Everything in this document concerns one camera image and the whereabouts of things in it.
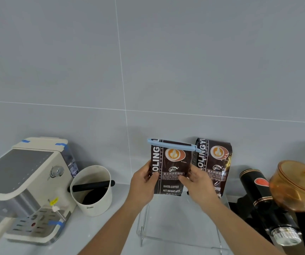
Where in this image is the steam wand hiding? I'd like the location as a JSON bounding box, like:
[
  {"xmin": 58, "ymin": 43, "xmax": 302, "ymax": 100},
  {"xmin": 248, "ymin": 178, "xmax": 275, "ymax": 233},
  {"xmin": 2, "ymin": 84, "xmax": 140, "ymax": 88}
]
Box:
[{"xmin": 51, "ymin": 205, "xmax": 67, "ymax": 222}]

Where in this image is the person's right forearm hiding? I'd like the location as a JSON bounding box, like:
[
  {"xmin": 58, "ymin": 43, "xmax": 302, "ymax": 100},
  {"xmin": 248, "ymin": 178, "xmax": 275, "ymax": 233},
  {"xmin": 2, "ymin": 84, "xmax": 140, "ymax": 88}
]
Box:
[{"xmin": 202, "ymin": 200, "xmax": 284, "ymax": 255}]

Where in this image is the perforated metal drip tray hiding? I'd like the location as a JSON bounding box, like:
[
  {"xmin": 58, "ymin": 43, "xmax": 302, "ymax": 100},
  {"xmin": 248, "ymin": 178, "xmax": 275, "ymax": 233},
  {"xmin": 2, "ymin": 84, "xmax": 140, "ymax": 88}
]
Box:
[{"xmin": 5, "ymin": 207, "xmax": 72, "ymax": 246}]

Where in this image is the silver steam knob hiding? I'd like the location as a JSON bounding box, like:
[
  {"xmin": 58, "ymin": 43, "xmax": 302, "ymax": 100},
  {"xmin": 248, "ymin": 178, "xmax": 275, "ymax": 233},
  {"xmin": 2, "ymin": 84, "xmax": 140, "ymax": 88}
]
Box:
[{"xmin": 49, "ymin": 166, "xmax": 65, "ymax": 180}]

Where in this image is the person's left hand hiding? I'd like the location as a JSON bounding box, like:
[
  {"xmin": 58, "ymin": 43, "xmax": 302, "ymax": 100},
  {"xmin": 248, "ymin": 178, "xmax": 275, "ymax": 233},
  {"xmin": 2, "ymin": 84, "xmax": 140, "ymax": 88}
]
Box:
[{"xmin": 126, "ymin": 160, "xmax": 159, "ymax": 211}]

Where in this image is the person's right hand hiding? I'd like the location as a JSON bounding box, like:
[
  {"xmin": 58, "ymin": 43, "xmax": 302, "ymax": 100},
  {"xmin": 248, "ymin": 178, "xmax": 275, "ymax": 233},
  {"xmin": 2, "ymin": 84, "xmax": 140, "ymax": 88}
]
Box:
[{"xmin": 178, "ymin": 164, "xmax": 220, "ymax": 209}]

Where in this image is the clear acrylic stand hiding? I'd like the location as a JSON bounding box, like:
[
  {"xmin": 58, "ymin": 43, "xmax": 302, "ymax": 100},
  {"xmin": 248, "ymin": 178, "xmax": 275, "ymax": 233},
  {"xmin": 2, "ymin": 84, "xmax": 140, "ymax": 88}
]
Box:
[{"xmin": 136, "ymin": 192, "xmax": 232, "ymax": 253}]

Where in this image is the blue bag sealing clip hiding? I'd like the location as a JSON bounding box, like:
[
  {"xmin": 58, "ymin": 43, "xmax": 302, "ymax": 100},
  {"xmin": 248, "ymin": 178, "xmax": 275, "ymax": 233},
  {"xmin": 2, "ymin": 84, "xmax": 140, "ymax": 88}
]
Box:
[{"xmin": 147, "ymin": 138, "xmax": 202, "ymax": 153}]

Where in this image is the dark coffee bag with clip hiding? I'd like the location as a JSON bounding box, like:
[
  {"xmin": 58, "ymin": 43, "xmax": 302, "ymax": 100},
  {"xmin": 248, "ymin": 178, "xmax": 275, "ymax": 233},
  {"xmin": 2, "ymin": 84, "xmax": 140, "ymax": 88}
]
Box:
[{"xmin": 150, "ymin": 139, "xmax": 193, "ymax": 196}]

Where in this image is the amber hopper lid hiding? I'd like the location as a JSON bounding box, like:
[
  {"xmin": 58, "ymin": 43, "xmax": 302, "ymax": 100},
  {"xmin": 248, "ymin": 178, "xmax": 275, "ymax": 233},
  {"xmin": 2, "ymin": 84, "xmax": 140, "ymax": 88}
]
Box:
[{"xmin": 278, "ymin": 160, "xmax": 305, "ymax": 196}]

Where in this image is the cream espresso machine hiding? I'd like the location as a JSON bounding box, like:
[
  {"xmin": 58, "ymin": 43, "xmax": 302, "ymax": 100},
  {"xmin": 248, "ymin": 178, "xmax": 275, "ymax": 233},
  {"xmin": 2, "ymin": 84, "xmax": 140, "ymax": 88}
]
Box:
[{"xmin": 0, "ymin": 137, "xmax": 79, "ymax": 246}]

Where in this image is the black knock bar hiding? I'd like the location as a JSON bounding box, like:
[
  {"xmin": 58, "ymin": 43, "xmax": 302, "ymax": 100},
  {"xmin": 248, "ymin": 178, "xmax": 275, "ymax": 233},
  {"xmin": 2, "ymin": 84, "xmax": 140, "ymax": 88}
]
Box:
[{"xmin": 68, "ymin": 180, "xmax": 116, "ymax": 193}]

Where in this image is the black cylindrical coffee grinder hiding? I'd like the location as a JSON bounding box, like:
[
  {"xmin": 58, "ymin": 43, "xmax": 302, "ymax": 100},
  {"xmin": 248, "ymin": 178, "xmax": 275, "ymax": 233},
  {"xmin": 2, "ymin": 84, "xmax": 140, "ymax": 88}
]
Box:
[{"xmin": 239, "ymin": 169, "xmax": 302, "ymax": 247}]

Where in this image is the clear water tank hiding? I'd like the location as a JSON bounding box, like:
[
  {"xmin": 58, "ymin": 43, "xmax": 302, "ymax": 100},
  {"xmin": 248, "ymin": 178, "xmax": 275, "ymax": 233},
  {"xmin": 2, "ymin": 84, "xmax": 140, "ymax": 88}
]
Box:
[{"xmin": 59, "ymin": 143, "xmax": 79, "ymax": 178}]

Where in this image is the amber bean hopper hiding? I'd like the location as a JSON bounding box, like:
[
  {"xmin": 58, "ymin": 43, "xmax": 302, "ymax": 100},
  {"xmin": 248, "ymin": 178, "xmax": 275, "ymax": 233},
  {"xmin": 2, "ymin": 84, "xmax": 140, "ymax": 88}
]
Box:
[{"xmin": 269, "ymin": 160, "xmax": 305, "ymax": 212}]

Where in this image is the white knock box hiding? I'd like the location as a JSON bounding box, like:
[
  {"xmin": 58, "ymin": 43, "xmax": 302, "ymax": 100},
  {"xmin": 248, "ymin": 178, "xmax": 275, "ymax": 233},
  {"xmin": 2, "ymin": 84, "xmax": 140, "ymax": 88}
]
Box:
[{"xmin": 68, "ymin": 165, "xmax": 116, "ymax": 217}]

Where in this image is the black grinder base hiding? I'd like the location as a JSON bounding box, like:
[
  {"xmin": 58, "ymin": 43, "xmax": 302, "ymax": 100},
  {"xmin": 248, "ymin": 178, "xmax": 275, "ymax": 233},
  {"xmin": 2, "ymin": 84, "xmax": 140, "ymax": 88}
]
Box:
[{"xmin": 228, "ymin": 194, "xmax": 305, "ymax": 255}]

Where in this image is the person's left forearm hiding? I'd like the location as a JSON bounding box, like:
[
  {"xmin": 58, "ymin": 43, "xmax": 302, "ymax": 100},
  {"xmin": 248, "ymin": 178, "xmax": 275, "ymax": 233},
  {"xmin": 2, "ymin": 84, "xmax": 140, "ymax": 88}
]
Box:
[{"xmin": 78, "ymin": 203, "xmax": 140, "ymax": 255}]

